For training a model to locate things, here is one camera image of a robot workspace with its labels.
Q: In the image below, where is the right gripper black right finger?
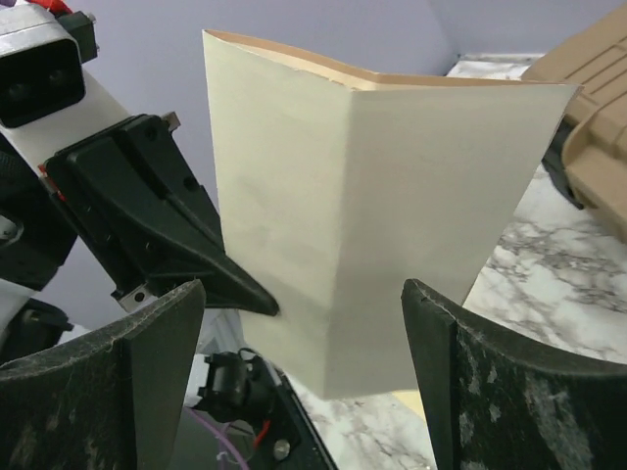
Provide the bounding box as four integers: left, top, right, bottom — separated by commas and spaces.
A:
402, 279, 626, 470

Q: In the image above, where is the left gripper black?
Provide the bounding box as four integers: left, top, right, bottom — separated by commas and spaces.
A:
41, 112, 278, 316

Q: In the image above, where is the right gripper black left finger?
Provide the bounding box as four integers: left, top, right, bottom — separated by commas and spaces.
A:
1, 281, 205, 469

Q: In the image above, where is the brown parchment letter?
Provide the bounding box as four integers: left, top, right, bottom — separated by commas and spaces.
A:
203, 30, 577, 399

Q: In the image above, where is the cream paper envelope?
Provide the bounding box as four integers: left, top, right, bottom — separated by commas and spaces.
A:
393, 391, 426, 420

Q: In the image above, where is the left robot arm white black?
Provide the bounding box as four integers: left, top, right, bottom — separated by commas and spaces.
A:
1, 70, 279, 327

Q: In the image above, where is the tan plastic toolbox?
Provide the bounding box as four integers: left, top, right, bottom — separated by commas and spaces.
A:
521, 5, 626, 242

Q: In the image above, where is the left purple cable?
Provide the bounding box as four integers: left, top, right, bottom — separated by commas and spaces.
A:
190, 410, 256, 470

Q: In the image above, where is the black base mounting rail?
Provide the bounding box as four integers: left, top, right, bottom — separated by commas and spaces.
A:
184, 348, 337, 470

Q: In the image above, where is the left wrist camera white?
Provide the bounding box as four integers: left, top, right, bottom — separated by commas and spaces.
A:
1, 1, 98, 128

